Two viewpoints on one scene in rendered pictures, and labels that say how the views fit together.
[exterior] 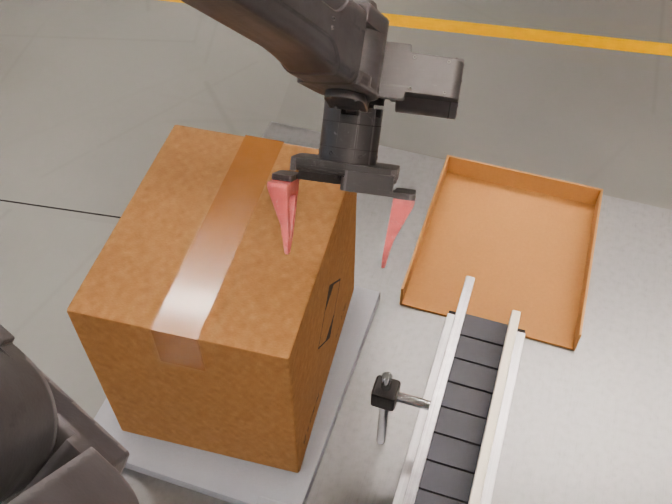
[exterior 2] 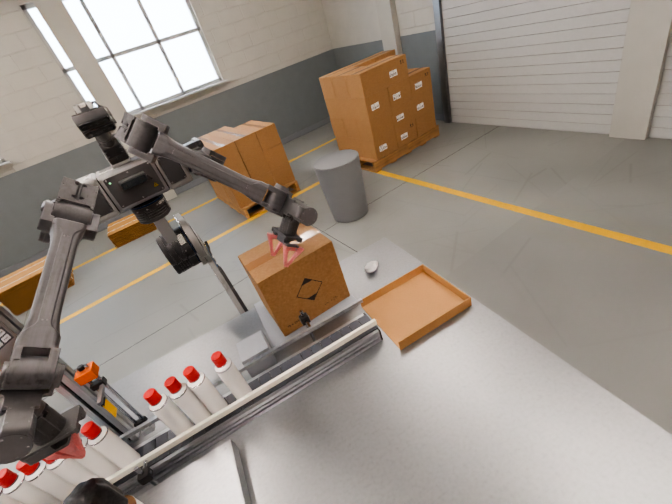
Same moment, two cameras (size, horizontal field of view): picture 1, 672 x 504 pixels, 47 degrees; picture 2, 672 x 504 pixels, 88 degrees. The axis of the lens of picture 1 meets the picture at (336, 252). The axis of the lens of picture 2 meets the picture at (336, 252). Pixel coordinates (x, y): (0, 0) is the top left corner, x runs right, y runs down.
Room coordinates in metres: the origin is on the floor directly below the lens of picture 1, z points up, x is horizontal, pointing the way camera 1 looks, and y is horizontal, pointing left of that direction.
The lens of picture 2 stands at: (0.09, -0.90, 1.77)
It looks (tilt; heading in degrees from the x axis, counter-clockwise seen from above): 33 degrees down; 56
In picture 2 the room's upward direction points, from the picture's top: 19 degrees counter-clockwise
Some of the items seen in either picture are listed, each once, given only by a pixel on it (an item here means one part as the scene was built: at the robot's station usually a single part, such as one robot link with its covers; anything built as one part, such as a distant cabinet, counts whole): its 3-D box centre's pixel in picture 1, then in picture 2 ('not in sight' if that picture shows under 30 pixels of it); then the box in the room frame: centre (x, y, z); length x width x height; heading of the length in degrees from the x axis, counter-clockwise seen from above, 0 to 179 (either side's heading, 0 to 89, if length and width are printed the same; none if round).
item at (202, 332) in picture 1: (236, 297); (294, 276); (0.57, 0.13, 0.99); 0.30 x 0.24 x 0.27; 166
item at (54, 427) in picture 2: not in sight; (43, 425); (-0.16, -0.15, 1.29); 0.10 x 0.07 x 0.07; 162
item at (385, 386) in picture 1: (400, 414); (311, 330); (0.45, -0.08, 0.91); 0.07 x 0.03 x 0.17; 72
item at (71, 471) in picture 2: not in sight; (71, 468); (-0.28, 0.08, 0.98); 0.05 x 0.05 x 0.20
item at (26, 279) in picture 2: not in sight; (36, 281); (-0.58, 4.33, 0.16); 0.64 x 0.53 x 0.31; 174
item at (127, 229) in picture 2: not in sight; (134, 225); (0.69, 4.59, 0.10); 0.64 x 0.52 x 0.20; 166
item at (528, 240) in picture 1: (505, 244); (412, 302); (0.77, -0.27, 0.85); 0.30 x 0.26 x 0.04; 162
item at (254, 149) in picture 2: not in sight; (243, 165); (2.11, 3.46, 0.45); 1.20 x 0.83 x 0.89; 81
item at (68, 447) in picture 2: not in sight; (62, 447); (-0.17, -0.14, 1.22); 0.07 x 0.07 x 0.09; 72
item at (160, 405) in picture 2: not in sight; (169, 413); (-0.02, 0.00, 0.98); 0.05 x 0.05 x 0.20
